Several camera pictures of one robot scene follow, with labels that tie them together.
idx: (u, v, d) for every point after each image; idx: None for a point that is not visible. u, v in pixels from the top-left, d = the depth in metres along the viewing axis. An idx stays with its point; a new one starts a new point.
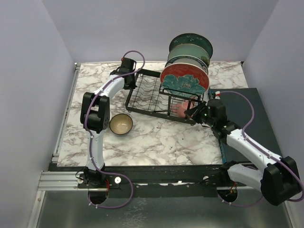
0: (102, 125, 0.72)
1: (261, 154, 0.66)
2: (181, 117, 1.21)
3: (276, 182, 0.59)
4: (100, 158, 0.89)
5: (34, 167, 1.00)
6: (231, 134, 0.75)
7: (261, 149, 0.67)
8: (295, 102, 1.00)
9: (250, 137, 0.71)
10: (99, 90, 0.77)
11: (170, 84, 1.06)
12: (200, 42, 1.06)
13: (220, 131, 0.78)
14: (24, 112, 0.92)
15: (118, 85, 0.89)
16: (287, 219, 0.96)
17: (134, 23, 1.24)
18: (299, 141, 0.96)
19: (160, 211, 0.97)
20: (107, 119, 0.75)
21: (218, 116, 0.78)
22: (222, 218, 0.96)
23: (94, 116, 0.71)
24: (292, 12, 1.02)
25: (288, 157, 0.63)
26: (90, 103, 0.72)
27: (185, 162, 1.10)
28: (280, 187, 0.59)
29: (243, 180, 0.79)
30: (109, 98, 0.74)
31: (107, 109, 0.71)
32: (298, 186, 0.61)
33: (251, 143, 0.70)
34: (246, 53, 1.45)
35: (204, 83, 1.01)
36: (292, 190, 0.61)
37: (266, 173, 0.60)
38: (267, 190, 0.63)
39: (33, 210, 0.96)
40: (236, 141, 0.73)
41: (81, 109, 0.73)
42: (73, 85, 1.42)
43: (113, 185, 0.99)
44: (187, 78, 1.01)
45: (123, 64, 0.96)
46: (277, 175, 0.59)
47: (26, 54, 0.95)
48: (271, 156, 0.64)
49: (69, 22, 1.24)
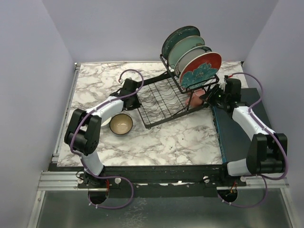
0: (87, 147, 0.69)
1: (256, 126, 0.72)
2: (198, 105, 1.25)
3: (261, 148, 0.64)
4: (95, 166, 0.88)
5: (34, 167, 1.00)
6: (238, 108, 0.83)
7: (259, 122, 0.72)
8: (295, 102, 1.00)
9: (253, 113, 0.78)
10: (93, 109, 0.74)
11: (187, 81, 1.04)
12: (190, 32, 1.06)
13: (229, 105, 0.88)
14: (24, 112, 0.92)
15: (117, 106, 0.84)
16: (287, 219, 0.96)
17: (134, 23, 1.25)
18: (298, 141, 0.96)
19: (160, 211, 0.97)
20: (94, 142, 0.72)
21: (232, 93, 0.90)
22: (222, 218, 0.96)
23: (80, 136, 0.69)
24: (292, 12, 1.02)
25: (282, 134, 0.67)
26: (79, 122, 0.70)
27: (185, 162, 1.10)
28: (262, 155, 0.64)
29: (237, 168, 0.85)
30: (100, 118, 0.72)
31: (94, 130, 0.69)
32: (281, 165, 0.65)
33: (253, 117, 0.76)
34: (246, 53, 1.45)
35: (215, 64, 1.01)
36: (275, 165, 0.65)
37: (254, 137, 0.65)
38: (251, 156, 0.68)
39: (33, 211, 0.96)
40: (240, 114, 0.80)
41: (69, 128, 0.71)
42: (73, 85, 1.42)
43: (113, 185, 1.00)
44: (201, 67, 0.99)
45: (125, 86, 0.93)
46: (263, 143, 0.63)
47: (27, 54, 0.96)
48: (266, 128, 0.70)
49: (69, 22, 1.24)
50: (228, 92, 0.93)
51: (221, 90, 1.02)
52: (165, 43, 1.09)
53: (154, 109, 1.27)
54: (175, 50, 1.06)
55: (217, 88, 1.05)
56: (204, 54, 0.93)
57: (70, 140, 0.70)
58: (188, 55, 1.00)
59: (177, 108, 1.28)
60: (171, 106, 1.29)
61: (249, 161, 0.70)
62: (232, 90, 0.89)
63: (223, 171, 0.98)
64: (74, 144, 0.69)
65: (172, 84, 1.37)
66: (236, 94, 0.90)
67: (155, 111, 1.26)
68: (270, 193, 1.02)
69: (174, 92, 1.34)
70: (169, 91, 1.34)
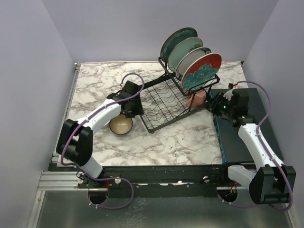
0: (78, 159, 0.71)
1: (263, 154, 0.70)
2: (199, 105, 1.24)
3: (267, 182, 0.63)
4: (93, 169, 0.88)
5: (34, 167, 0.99)
6: (245, 126, 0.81)
7: (267, 150, 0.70)
8: (295, 103, 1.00)
9: (261, 135, 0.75)
10: (84, 119, 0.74)
11: (189, 83, 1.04)
12: (188, 33, 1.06)
13: (235, 119, 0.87)
14: (24, 112, 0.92)
15: (113, 111, 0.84)
16: (287, 219, 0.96)
17: (135, 23, 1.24)
18: (298, 141, 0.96)
19: (160, 211, 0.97)
20: (86, 153, 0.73)
21: (239, 105, 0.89)
22: (222, 218, 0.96)
23: (72, 147, 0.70)
24: (292, 12, 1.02)
25: (291, 167, 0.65)
26: (70, 133, 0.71)
27: (185, 162, 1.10)
28: (268, 188, 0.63)
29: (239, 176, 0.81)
30: (91, 129, 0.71)
31: (84, 143, 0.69)
32: (286, 196, 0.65)
33: (261, 140, 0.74)
34: (246, 53, 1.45)
35: (215, 64, 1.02)
36: (278, 195, 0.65)
37: (260, 171, 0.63)
38: (254, 185, 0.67)
39: (33, 211, 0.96)
40: (247, 133, 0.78)
41: (60, 139, 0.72)
42: (73, 85, 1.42)
43: (113, 185, 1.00)
44: (202, 68, 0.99)
45: (125, 89, 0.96)
46: (270, 176, 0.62)
47: (26, 54, 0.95)
48: (273, 160, 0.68)
49: (69, 21, 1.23)
50: (234, 104, 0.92)
51: (226, 101, 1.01)
52: (163, 46, 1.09)
53: (154, 109, 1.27)
54: (174, 53, 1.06)
55: (222, 97, 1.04)
56: (205, 55, 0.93)
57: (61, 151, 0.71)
58: (189, 57, 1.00)
59: (177, 108, 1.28)
60: (170, 106, 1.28)
61: (251, 188, 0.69)
62: (240, 102, 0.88)
63: (224, 171, 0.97)
64: (65, 155, 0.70)
65: (171, 84, 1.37)
66: (243, 107, 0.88)
67: (155, 111, 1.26)
68: None
69: (174, 92, 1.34)
70: (169, 91, 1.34)
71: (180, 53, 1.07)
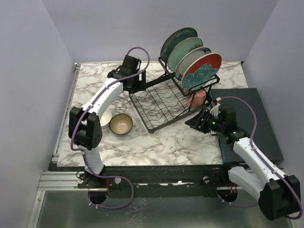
0: (91, 143, 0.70)
1: (265, 167, 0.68)
2: (199, 105, 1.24)
3: (276, 197, 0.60)
4: (95, 165, 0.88)
5: (34, 167, 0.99)
6: (239, 141, 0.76)
7: (267, 163, 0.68)
8: (295, 102, 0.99)
9: (257, 148, 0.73)
10: (89, 106, 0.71)
11: (189, 83, 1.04)
12: (188, 33, 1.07)
13: (228, 136, 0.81)
14: (24, 112, 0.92)
15: (116, 90, 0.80)
16: (288, 219, 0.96)
17: (135, 23, 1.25)
18: (299, 141, 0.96)
19: (160, 211, 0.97)
20: (97, 137, 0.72)
21: (228, 122, 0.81)
22: (222, 218, 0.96)
23: (83, 132, 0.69)
24: (292, 12, 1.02)
25: (294, 176, 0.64)
26: (78, 119, 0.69)
27: (185, 162, 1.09)
28: (278, 203, 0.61)
29: (240, 182, 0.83)
30: (98, 115, 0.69)
31: (94, 128, 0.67)
32: (296, 206, 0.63)
33: (258, 154, 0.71)
34: (246, 53, 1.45)
35: (215, 64, 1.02)
36: (288, 207, 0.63)
37: (267, 187, 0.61)
38: (264, 201, 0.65)
39: (33, 211, 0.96)
40: (242, 149, 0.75)
41: (70, 126, 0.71)
42: (73, 85, 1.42)
43: (113, 185, 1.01)
44: (202, 68, 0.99)
45: (125, 64, 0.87)
46: (277, 192, 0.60)
47: (27, 53, 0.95)
48: (276, 172, 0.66)
49: (69, 21, 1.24)
50: (222, 120, 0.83)
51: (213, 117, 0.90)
52: (163, 46, 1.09)
53: (154, 109, 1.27)
54: (174, 53, 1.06)
55: (209, 114, 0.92)
56: (205, 55, 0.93)
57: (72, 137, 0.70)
58: (189, 57, 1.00)
59: (177, 108, 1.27)
60: (170, 106, 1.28)
61: (260, 203, 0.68)
62: (228, 119, 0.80)
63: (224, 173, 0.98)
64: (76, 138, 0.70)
65: (171, 84, 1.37)
66: (232, 122, 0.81)
67: (155, 111, 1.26)
68: None
69: (174, 92, 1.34)
70: (169, 91, 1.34)
71: (180, 53, 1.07)
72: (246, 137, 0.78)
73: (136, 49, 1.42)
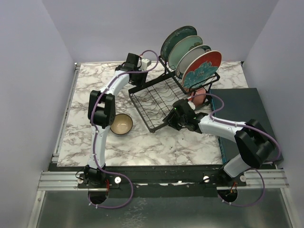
0: (107, 121, 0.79)
1: (229, 127, 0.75)
2: (199, 104, 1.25)
3: (249, 144, 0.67)
4: (102, 154, 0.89)
5: (34, 167, 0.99)
6: (201, 121, 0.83)
7: (227, 122, 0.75)
8: (295, 103, 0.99)
9: (216, 117, 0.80)
10: (105, 89, 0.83)
11: (189, 81, 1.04)
12: (188, 31, 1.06)
13: (193, 124, 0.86)
14: (24, 112, 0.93)
15: (124, 80, 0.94)
16: (287, 219, 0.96)
17: (135, 23, 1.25)
18: (298, 141, 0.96)
19: (160, 211, 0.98)
20: (113, 116, 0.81)
21: (186, 112, 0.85)
22: (222, 218, 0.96)
23: (100, 112, 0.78)
24: (292, 12, 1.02)
25: (253, 120, 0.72)
26: (96, 100, 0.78)
27: (185, 162, 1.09)
28: (254, 147, 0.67)
29: (236, 168, 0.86)
30: (114, 96, 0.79)
31: (112, 107, 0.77)
32: (271, 143, 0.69)
33: (218, 120, 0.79)
34: (246, 53, 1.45)
35: (215, 61, 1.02)
36: (267, 147, 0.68)
37: (238, 139, 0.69)
38: (248, 158, 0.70)
39: (33, 210, 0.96)
40: (207, 125, 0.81)
41: (89, 108, 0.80)
42: (73, 85, 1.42)
43: (113, 185, 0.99)
44: (202, 66, 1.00)
45: (128, 60, 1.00)
46: (246, 137, 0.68)
47: (27, 54, 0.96)
48: (237, 124, 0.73)
49: (69, 22, 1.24)
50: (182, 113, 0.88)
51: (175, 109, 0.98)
52: (163, 45, 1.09)
53: (154, 109, 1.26)
54: (174, 52, 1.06)
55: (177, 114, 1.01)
56: (205, 53, 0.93)
57: (90, 116, 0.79)
58: (189, 55, 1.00)
59: None
60: (170, 106, 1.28)
61: (246, 161, 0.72)
62: (185, 110, 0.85)
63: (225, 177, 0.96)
64: (94, 118, 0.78)
65: (171, 83, 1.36)
66: (189, 110, 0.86)
67: (155, 111, 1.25)
68: (270, 194, 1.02)
69: (174, 91, 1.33)
70: (169, 91, 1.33)
71: (181, 52, 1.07)
72: (206, 115, 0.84)
73: (141, 52, 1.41)
